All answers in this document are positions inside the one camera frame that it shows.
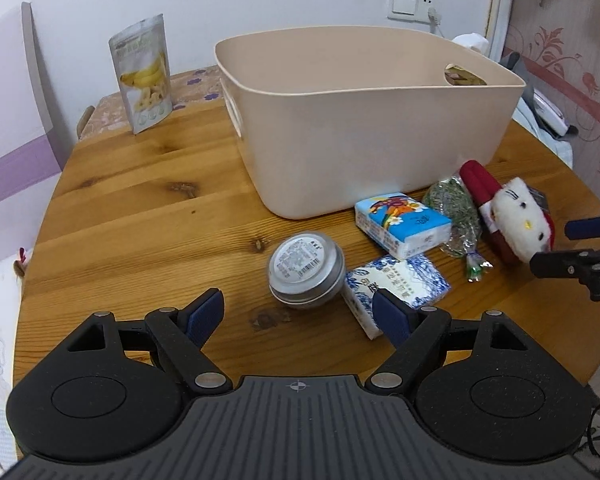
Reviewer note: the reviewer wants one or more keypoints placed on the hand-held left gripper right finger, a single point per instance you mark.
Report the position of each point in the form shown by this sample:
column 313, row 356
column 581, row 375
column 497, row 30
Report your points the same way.
column 391, row 316

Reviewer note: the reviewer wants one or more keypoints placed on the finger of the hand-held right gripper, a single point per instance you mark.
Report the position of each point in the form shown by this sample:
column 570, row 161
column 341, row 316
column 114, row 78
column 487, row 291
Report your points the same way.
column 560, row 263
column 587, row 228

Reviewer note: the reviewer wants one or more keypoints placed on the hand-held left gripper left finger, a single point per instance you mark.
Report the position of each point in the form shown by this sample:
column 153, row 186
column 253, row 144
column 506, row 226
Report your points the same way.
column 206, row 311

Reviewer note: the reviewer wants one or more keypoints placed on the blue white patterned tissue pack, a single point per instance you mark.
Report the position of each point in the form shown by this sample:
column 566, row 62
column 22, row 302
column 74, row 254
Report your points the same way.
column 397, row 287

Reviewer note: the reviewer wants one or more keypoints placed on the white cat plush toy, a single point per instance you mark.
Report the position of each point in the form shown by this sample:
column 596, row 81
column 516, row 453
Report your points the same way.
column 510, row 215

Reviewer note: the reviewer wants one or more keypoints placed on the cartoon bear tissue pack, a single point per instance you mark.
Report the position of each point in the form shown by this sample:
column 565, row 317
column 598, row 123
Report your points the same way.
column 405, row 225

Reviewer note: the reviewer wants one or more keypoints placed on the round metal tin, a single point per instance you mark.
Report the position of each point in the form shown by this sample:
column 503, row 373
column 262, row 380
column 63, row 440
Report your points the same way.
column 305, row 272

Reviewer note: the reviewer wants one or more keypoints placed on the clear bag of green herbs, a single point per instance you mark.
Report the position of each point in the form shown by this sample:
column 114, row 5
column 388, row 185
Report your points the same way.
column 455, row 215

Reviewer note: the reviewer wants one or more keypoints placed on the beige plastic storage bin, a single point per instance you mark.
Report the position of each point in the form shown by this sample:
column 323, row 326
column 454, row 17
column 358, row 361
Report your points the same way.
column 360, row 125

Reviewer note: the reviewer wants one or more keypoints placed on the light blue cloth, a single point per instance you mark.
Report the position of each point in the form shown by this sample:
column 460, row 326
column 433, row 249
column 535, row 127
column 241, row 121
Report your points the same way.
column 545, row 145

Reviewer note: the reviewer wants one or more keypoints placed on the white handheld device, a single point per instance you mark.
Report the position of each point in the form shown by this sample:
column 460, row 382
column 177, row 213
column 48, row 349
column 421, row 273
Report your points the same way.
column 550, row 112

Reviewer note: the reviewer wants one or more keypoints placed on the brown printed packet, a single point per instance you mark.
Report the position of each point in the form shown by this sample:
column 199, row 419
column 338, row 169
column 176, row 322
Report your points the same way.
column 462, row 76

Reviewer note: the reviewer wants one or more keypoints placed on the crumpled white tissue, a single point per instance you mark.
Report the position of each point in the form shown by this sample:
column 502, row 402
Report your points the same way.
column 472, row 44

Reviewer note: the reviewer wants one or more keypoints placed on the banana chips pouch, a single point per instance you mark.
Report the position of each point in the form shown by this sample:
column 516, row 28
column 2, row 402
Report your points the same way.
column 142, row 75

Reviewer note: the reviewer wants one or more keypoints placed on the white and purple board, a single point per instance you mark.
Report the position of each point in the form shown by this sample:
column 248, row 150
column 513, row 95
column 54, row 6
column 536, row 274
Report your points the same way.
column 15, row 120

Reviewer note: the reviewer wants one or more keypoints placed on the cream curved frame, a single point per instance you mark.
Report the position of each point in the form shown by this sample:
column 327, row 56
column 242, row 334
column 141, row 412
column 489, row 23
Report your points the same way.
column 500, row 10

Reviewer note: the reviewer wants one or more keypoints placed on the white wall switch socket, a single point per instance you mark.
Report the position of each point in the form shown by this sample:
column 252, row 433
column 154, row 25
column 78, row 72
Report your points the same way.
column 412, row 2

